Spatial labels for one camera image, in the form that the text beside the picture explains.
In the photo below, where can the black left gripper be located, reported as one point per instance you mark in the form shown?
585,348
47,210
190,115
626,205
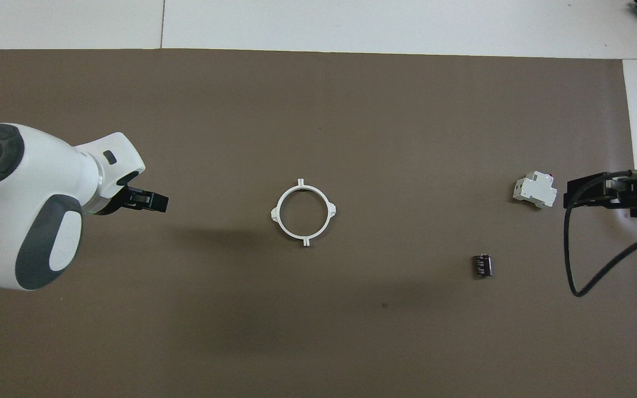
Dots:
119,203

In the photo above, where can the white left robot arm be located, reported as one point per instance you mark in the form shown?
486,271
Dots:
20,210

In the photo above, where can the white circuit breaker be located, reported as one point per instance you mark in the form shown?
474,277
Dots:
534,190

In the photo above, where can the black cylindrical capacitor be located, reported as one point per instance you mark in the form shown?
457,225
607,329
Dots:
483,266

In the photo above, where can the brown table mat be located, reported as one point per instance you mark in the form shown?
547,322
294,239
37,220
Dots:
318,331

